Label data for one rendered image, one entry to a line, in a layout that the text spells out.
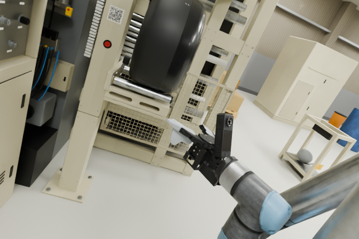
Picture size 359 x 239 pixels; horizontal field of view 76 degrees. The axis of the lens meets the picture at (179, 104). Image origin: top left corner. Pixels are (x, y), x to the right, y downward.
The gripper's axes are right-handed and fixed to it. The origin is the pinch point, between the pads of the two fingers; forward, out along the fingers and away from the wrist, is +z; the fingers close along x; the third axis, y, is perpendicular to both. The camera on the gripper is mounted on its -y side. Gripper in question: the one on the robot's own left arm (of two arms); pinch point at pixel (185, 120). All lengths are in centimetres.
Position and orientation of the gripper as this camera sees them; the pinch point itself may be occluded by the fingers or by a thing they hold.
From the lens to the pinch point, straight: 69.4
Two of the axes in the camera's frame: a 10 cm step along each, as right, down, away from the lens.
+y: -4.7, 8.5, 2.3
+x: 6.8, 1.8, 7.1
